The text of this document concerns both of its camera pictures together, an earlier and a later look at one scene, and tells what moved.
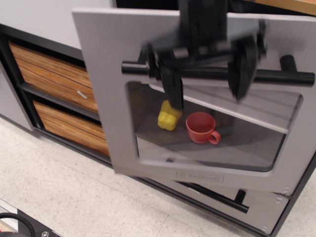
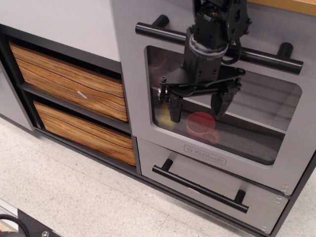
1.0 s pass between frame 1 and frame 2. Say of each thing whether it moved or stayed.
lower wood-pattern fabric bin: stayed
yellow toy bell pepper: stayed
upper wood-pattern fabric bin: stayed
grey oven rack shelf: stayed
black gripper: moved
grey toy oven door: moved
